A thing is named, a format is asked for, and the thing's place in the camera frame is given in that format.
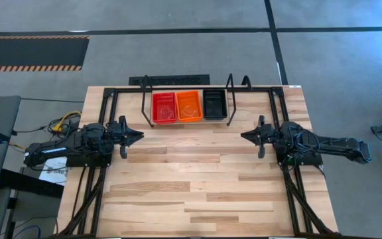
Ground black horizontal beam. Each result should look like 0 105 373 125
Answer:
0 168 65 199

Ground red slotted plastic basket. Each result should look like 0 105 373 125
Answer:
151 92 178 125

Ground orange slotted plastic basket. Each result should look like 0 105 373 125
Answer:
175 90 204 123

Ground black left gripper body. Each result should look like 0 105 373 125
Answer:
106 115 130 159

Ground white printed paper sheet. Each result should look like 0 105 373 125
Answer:
38 156 68 186

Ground black hazard striped floor mat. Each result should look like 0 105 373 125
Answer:
0 35 90 72

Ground yellow cable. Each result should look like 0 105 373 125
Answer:
8 111 83 151

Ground blue floor cable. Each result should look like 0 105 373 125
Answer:
11 224 42 239

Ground black slotted bar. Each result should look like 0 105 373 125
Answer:
128 74 211 86

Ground black slotted plastic basket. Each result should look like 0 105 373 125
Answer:
202 88 229 121

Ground grey side table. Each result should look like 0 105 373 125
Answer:
0 95 22 195

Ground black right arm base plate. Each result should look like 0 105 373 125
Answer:
276 145 324 167

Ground black metal wooden board shelf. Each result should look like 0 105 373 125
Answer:
140 73 238 129

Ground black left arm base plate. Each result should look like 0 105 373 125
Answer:
65 151 113 168

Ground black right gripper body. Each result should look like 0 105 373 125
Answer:
257 115 280 159

